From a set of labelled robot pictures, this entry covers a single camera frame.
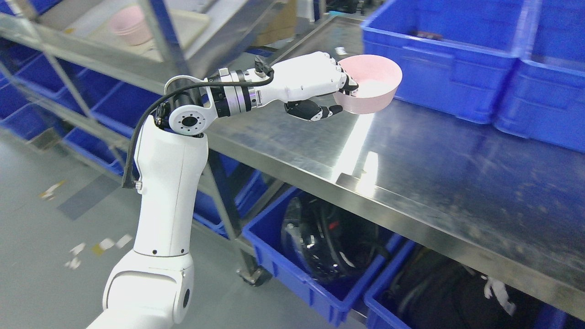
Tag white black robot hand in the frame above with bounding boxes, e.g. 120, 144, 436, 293
252, 52, 359, 121

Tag pink plastic bowl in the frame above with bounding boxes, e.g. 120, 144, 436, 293
334, 54, 403, 114

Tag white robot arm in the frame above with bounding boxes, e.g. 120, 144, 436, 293
89, 64, 274, 329

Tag steel storage shelf rack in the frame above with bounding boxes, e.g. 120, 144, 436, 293
0, 0, 293, 286

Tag blue plastic crate left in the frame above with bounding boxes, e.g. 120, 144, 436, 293
361, 0, 536, 124

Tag blue plastic crate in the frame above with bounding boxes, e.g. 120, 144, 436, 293
361, 0, 536, 124
493, 0, 585, 152

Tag blue bin under table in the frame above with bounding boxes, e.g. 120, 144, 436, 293
243, 187, 406, 327

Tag stacked pink bowls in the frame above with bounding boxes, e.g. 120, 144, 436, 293
108, 5, 153, 46

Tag blue bin with backpack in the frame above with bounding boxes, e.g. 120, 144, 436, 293
364, 241, 568, 329

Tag stainless steel work table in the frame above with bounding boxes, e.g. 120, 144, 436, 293
208, 100, 585, 319

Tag blue plastic crate right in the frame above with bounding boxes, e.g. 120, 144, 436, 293
493, 0, 585, 152

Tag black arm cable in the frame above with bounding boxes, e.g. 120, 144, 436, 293
122, 57, 275, 190

